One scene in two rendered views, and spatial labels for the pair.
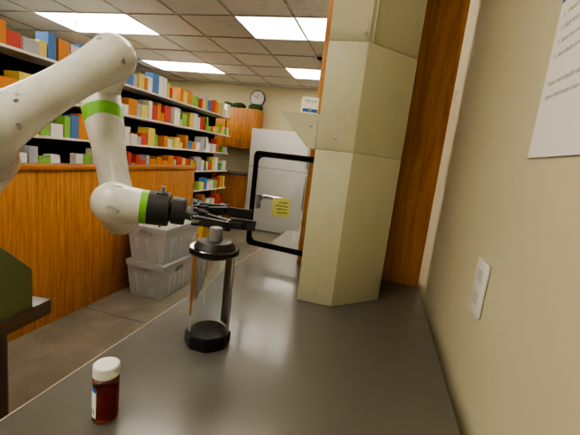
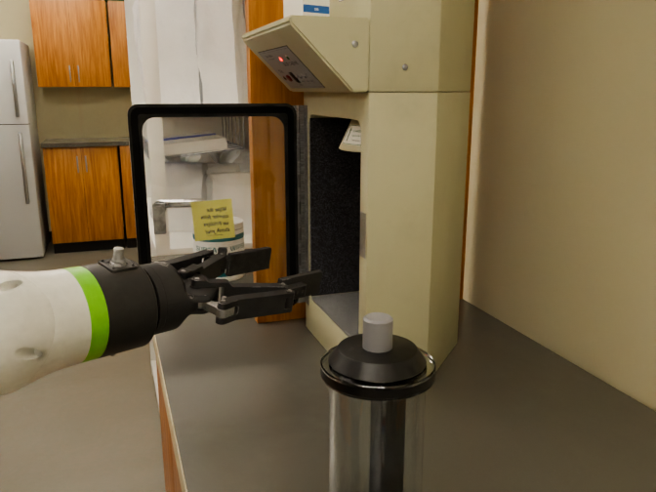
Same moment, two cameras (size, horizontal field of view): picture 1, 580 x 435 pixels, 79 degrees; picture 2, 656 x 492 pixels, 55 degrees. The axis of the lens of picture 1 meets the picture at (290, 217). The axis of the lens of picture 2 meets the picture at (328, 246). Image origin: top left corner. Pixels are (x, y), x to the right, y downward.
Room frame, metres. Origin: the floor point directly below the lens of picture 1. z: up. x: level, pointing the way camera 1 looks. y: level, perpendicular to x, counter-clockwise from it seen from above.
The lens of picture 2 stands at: (0.31, 0.49, 1.41)
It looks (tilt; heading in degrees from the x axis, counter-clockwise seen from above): 14 degrees down; 327
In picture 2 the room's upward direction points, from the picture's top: straight up
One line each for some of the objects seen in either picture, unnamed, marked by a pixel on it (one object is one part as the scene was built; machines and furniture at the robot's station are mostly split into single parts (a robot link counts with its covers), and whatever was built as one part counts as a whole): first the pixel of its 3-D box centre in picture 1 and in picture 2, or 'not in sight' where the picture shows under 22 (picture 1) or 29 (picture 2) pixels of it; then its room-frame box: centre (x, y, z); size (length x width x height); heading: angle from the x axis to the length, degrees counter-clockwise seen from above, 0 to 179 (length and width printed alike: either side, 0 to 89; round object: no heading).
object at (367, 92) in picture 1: (357, 181); (398, 142); (1.18, -0.21, 1.33); 0.32 x 0.25 x 0.77; 166
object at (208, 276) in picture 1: (211, 292); (375, 461); (0.75, 0.16, 1.06); 0.11 x 0.11 x 0.21
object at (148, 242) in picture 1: (165, 237); not in sight; (3.21, 1.14, 0.49); 0.60 x 0.42 x 0.33; 166
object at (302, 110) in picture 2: not in sight; (303, 208); (1.35, -0.12, 1.19); 0.03 x 0.02 x 0.39; 166
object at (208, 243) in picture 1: (215, 242); (377, 349); (0.75, 0.16, 1.18); 0.09 x 0.09 x 0.07
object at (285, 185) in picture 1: (283, 203); (218, 211); (1.41, 0.03, 1.19); 0.30 x 0.01 x 0.40; 68
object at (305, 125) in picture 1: (309, 135); (298, 60); (1.22, -0.03, 1.46); 0.32 x 0.11 x 0.10; 166
